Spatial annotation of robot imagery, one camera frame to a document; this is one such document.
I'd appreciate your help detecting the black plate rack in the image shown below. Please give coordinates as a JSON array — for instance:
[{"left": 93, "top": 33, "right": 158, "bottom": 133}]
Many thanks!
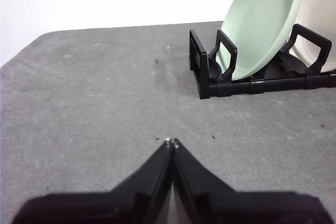
[{"left": 188, "top": 24, "right": 336, "bottom": 101}]

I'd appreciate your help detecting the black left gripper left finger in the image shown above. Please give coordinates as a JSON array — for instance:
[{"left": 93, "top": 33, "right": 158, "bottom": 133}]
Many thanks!
[{"left": 10, "top": 137, "right": 174, "bottom": 224}]

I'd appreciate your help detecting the white plate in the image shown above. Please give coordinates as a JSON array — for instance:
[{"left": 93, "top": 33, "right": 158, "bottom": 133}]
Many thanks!
[{"left": 288, "top": 0, "right": 336, "bottom": 73}]

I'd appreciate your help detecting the pale green plate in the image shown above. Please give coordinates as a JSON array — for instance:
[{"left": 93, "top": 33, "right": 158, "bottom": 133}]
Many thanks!
[{"left": 219, "top": 0, "right": 304, "bottom": 81}]

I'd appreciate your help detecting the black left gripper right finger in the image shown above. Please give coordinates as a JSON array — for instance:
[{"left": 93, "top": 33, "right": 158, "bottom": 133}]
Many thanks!
[{"left": 172, "top": 137, "right": 334, "bottom": 224}]

